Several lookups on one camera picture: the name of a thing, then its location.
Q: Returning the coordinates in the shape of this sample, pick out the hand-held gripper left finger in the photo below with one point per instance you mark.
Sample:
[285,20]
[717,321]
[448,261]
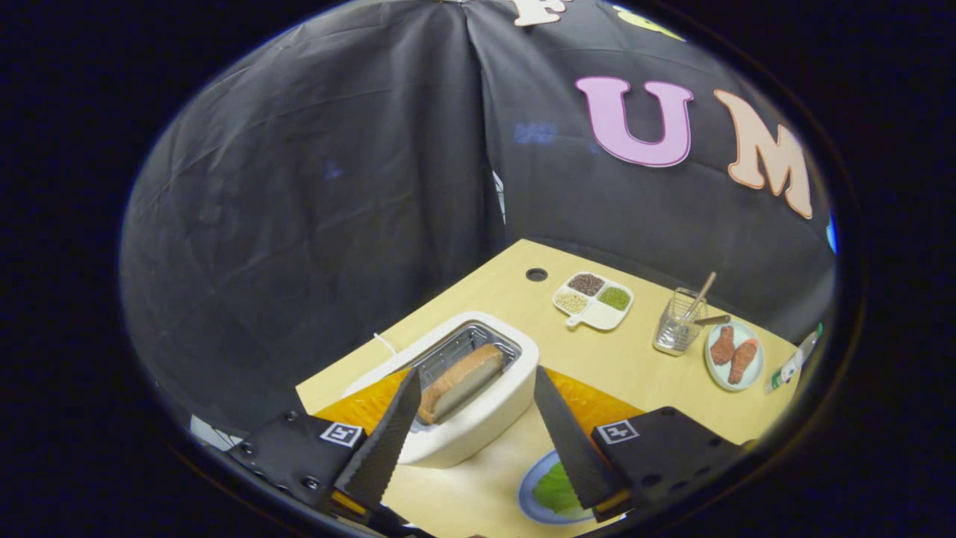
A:
[388,441]

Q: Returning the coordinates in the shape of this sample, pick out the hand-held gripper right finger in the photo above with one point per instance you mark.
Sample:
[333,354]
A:
[571,448]

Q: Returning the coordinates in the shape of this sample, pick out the green lettuce leaf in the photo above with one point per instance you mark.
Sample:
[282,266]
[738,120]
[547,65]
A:
[553,489]

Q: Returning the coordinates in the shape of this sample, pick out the toasted bread slice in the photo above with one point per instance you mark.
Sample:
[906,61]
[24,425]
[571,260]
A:
[467,377]

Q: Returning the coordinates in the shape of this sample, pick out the blue plate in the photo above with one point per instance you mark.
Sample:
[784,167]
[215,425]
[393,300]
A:
[526,493]

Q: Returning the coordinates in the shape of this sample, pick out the white toaster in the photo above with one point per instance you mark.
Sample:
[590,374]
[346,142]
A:
[493,418]

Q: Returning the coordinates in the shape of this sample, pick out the white divided condiment dish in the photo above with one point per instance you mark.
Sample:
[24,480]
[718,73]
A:
[597,317]

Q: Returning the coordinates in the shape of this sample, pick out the brown meat patty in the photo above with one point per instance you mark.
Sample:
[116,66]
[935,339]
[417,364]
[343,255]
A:
[744,361]
[722,345]

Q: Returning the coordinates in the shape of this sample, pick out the pale green plate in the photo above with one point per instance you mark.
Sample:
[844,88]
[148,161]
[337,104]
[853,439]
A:
[753,370]

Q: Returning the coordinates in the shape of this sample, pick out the thin wooden stick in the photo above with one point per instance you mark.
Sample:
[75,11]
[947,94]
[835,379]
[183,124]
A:
[702,293]

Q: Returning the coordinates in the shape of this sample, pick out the clear water bottle green label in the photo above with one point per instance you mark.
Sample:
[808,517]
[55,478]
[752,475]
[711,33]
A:
[788,366]

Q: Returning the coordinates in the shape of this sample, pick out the black backdrop cloth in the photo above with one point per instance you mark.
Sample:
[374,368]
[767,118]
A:
[299,187]

